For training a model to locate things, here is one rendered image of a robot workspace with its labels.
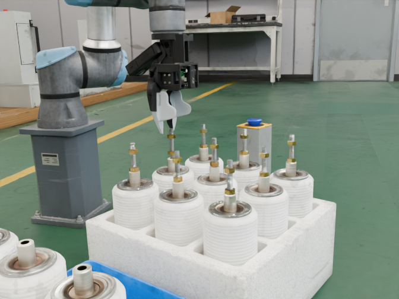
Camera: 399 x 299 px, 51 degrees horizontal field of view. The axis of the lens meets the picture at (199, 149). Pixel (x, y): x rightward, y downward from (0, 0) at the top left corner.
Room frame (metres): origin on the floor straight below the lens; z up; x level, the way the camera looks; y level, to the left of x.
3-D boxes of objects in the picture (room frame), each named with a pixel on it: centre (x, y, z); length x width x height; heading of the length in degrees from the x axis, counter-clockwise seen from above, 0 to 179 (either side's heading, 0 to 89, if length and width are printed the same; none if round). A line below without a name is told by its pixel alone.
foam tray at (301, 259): (0.85, -0.03, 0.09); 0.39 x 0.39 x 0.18; 52
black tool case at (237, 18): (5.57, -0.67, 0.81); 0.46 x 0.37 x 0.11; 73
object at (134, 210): (0.83, 0.14, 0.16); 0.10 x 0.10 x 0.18
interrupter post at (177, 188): (0.75, 0.04, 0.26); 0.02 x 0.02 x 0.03
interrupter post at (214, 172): (0.85, -0.03, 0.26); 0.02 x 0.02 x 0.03
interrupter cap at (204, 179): (0.85, -0.03, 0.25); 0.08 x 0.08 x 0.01
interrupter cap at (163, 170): (0.92, 0.06, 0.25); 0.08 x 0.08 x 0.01
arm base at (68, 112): (1.28, 0.42, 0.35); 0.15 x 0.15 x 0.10
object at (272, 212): (0.77, -0.12, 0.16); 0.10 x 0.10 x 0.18
